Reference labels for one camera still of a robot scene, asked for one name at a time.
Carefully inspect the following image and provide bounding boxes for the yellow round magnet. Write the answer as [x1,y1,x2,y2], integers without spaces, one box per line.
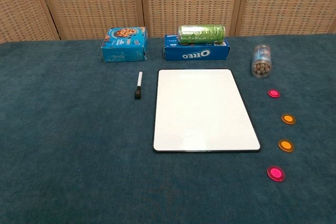
[281,113,297,125]
[278,138,295,153]

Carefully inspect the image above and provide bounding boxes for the white marker pen black cap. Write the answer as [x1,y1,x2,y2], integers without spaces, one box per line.
[134,71,144,100]

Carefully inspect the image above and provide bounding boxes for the white magnetic whiteboard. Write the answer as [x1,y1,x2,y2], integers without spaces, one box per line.
[152,69,261,153]

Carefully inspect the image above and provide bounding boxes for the blue Oreo box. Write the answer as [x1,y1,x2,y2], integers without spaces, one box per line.
[163,34,232,61]

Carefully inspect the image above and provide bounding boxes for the blue chocolate chip cookie box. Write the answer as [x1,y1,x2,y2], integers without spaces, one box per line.
[101,26,148,64]

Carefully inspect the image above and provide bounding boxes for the green drink can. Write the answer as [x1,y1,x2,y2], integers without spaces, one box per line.
[177,24,227,46]

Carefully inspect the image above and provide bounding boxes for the clear plastic snack jar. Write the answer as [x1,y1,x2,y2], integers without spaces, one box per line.
[250,44,272,79]

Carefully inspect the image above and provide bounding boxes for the blue carpet table mat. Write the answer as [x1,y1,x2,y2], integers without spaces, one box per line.
[0,33,336,224]

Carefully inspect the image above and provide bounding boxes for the woven bamboo folding screen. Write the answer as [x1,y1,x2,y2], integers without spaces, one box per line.
[0,0,336,44]

